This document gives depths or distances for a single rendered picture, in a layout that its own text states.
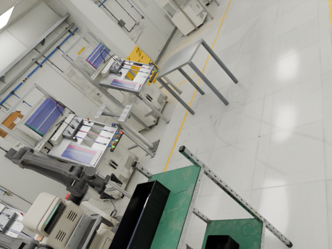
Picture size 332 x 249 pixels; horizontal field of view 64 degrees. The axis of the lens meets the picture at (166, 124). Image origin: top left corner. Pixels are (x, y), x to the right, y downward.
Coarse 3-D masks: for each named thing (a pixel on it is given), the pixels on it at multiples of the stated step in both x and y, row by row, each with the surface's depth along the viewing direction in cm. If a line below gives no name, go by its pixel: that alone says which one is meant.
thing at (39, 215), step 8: (40, 200) 156; (48, 200) 156; (56, 200) 155; (32, 208) 153; (40, 208) 152; (48, 208) 153; (56, 208) 156; (64, 208) 164; (24, 216) 151; (32, 216) 150; (40, 216) 149; (48, 216) 150; (56, 216) 158; (24, 224) 148; (32, 224) 147; (40, 224) 147; (48, 224) 152; (40, 232) 149; (48, 232) 153
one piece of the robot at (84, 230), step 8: (88, 216) 170; (96, 216) 167; (80, 224) 165; (88, 224) 168; (96, 224) 163; (112, 224) 173; (80, 232) 164; (88, 232) 161; (96, 232) 172; (72, 240) 159; (80, 240) 162; (88, 240) 157; (72, 248) 158; (80, 248) 156; (88, 248) 166
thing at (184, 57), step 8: (200, 40) 338; (184, 48) 365; (192, 48) 339; (208, 48) 343; (176, 56) 368; (184, 56) 341; (192, 56) 323; (216, 56) 350; (168, 64) 370; (176, 64) 344; (184, 64) 325; (192, 64) 321; (160, 72) 375; (168, 72) 350; (184, 72) 403; (200, 72) 327; (160, 80) 373; (192, 80) 410; (232, 80) 368; (168, 88) 380; (200, 88) 418; (176, 96) 386; (184, 104) 393; (192, 112) 400
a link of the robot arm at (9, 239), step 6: (0, 234) 127; (0, 240) 125; (6, 240) 125; (12, 240) 125; (18, 240) 125; (24, 240) 124; (6, 246) 123; (12, 246) 123; (18, 246) 123; (24, 246) 123; (30, 246) 123; (36, 246) 124
